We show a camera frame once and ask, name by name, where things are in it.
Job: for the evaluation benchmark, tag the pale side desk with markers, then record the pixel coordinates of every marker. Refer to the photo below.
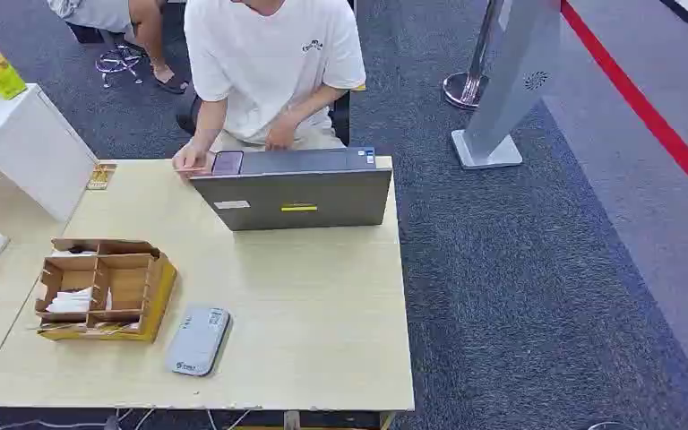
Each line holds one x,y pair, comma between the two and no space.
0,285

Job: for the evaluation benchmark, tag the grey laptop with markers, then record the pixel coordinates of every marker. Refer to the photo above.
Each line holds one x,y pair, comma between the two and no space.
296,193

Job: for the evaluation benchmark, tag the smartphone with purple screen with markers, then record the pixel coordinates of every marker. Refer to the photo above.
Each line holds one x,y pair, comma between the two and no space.
227,162

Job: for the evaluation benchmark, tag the wooden card box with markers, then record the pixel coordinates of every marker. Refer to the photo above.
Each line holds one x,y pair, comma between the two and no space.
124,285

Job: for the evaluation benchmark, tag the seated person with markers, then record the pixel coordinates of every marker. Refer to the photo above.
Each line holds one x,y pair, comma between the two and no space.
124,24

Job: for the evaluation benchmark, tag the chrome chair base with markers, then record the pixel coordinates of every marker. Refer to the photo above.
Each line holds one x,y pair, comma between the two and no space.
119,61

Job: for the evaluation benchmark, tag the white cards stack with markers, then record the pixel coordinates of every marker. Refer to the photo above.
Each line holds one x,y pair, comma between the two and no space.
72,301

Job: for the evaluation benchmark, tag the red floor tape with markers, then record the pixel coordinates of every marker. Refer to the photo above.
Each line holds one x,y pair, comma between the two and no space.
646,110

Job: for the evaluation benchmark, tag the chrome stanchion post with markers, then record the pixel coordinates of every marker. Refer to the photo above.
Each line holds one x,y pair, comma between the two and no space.
471,71

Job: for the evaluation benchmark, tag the person in white shirt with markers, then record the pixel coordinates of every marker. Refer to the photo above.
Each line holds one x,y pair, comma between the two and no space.
264,65

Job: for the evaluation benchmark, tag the pale wooden desk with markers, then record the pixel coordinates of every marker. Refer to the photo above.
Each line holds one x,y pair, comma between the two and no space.
296,308

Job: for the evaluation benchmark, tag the grey standing sign board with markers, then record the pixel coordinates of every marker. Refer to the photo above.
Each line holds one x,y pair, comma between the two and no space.
513,83

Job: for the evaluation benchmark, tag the white cabinet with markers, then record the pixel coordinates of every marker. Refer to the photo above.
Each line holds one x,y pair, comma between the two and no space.
23,142

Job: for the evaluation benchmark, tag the small wooden card holder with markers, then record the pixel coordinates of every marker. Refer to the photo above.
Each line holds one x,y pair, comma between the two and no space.
101,176

